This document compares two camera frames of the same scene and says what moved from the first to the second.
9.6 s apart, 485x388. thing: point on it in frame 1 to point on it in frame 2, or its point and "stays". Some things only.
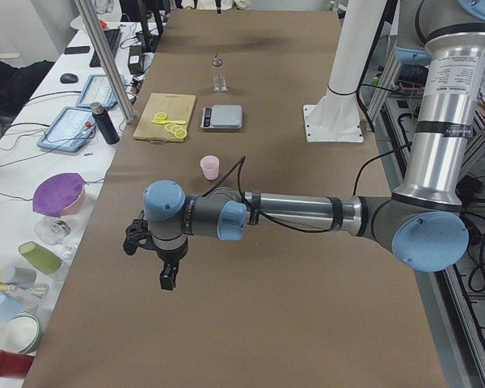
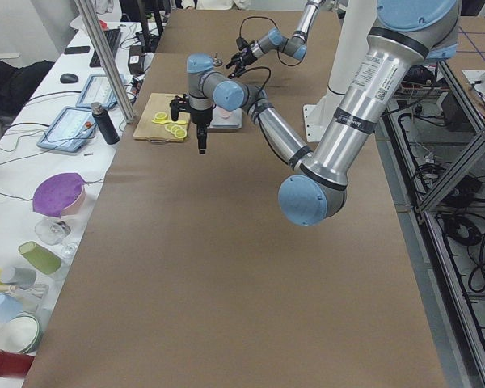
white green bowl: x=20 y=333 stays
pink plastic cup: x=210 y=165 to x=223 y=113
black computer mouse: x=68 y=78 stays
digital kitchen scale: x=225 y=116 stays
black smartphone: x=77 y=50 stays
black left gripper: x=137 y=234 to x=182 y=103
